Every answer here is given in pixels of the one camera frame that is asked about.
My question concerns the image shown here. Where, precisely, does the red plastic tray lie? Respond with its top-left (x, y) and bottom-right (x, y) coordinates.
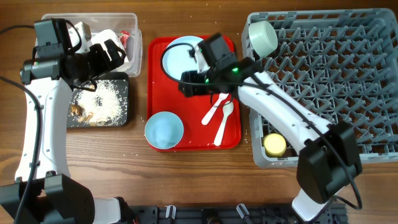
top-left (147, 35), bottom-right (242, 152)

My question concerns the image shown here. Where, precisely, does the white plastic spoon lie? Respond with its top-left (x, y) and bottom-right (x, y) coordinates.
top-left (213, 101), bottom-right (234, 146)

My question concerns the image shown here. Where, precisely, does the white plastic fork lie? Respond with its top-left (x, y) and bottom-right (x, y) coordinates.
top-left (201, 93), bottom-right (229, 125)

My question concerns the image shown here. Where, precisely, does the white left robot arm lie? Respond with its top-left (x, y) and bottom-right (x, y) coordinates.
top-left (1, 19), bottom-right (136, 223)

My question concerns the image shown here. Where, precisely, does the clear plastic bin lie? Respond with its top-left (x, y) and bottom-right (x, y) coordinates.
top-left (42, 13), bottom-right (142, 77)

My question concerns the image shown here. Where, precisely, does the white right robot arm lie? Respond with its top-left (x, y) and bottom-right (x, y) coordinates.
top-left (163, 33), bottom-right (363, 223)

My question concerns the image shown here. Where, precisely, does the white napkin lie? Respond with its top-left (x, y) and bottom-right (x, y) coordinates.
top-left (90, 29), bottom-right (129, 72)

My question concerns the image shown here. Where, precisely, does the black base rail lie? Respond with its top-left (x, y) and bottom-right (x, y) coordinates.
top-left (124, 203), bottom-right (348, 224)

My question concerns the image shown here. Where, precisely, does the grey dishwasher rack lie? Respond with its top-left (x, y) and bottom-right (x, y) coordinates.
top-left (241, 8), bottom-right (397, 164)

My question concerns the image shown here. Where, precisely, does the green bowl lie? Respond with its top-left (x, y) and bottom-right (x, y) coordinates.
top-left (249, 21), bottom-right (278, 57)

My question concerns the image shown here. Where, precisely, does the light blue bowl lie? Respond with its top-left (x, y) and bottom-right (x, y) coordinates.
top-left (144, 111), bottom-right (184, 150)

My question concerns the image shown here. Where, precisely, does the yellow cup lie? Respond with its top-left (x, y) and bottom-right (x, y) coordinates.
top-left (263, 133), bottom-right (287, 157)

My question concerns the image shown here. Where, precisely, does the red wrapper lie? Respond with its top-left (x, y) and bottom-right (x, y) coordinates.
top-left (119, 30), bottom-right (130, 49)

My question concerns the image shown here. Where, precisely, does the black waste tray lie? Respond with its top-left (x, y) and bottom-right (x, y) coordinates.
top-left (66, 72), bottom-right (130, 129)

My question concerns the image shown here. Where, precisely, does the light blue plate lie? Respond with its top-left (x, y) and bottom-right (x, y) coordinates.
top-left (162, 36), bottom-right (203, 80)

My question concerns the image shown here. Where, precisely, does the food scraps and rice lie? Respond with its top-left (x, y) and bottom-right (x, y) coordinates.
top-left (68, 80), bottom-right (128, 127)

